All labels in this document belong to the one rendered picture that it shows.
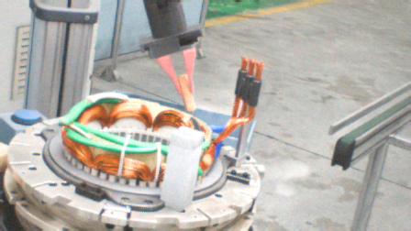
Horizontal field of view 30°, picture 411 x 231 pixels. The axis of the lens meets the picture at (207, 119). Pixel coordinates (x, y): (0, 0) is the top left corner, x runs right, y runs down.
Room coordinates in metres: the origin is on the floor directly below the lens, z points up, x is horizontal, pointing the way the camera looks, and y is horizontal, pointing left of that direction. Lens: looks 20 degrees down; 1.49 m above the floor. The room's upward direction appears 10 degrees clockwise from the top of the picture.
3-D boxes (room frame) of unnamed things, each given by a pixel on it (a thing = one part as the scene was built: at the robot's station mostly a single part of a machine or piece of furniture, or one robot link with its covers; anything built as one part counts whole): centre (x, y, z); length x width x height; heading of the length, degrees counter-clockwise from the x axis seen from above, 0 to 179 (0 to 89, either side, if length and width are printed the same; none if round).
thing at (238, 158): (0.96, -0.05, 1.15); 0.03 x 0.02 x 0.12; 150
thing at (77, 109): (0.92, 0.15, 1.15); 0.15 x 0.04 x 0.02; 158
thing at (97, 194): (0.79, 0.11, 1.10); 0.03 x 0.01 x 0.01; 68
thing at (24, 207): (0.79, 0.16, 1.06); 0.09 x 0.04 x 0.01; 68
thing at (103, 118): (0.95, 0.15, 1.12); 0.06 x 0.02 x 0.04; 158
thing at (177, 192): (0.81, 0.02, 1.14); 0.03 x 0.03 x 0.09; 68
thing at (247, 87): (0.94, -0.04, 1.21); 0.04 x 0.04 x 0.03; 68
